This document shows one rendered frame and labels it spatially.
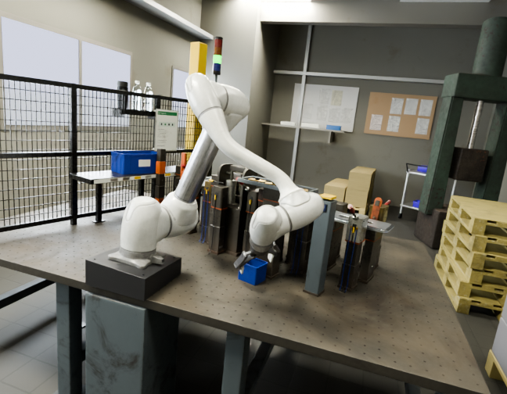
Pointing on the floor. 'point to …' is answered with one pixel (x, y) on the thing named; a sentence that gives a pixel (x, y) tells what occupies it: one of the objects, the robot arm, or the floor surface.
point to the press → (467, 159)
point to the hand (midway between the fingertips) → (255, 264)
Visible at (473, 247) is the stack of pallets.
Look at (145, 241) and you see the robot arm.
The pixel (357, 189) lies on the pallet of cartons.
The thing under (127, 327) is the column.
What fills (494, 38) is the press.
